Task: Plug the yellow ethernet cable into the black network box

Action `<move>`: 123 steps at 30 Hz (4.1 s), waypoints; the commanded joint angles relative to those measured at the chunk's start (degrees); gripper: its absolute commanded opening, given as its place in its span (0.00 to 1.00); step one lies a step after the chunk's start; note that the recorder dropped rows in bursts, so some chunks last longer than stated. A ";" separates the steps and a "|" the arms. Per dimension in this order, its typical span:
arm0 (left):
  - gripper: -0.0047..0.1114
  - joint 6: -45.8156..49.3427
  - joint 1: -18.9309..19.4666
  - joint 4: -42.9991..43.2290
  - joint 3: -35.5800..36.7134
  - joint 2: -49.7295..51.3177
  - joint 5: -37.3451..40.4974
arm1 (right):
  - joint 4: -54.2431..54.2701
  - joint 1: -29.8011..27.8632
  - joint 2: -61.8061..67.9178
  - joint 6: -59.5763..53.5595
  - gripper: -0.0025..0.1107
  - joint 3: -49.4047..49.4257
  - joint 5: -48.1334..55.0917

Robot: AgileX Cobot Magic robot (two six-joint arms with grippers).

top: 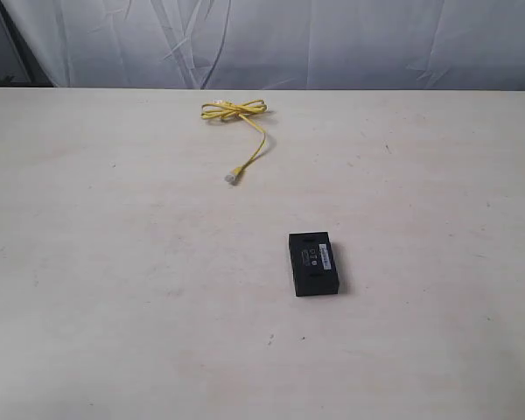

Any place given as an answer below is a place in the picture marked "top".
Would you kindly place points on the black network switch box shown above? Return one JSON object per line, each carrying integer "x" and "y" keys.
{"x": 313, "y": 267}

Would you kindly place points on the white backdrop curtain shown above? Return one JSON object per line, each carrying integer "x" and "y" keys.
{"x": 264, "y": 44}

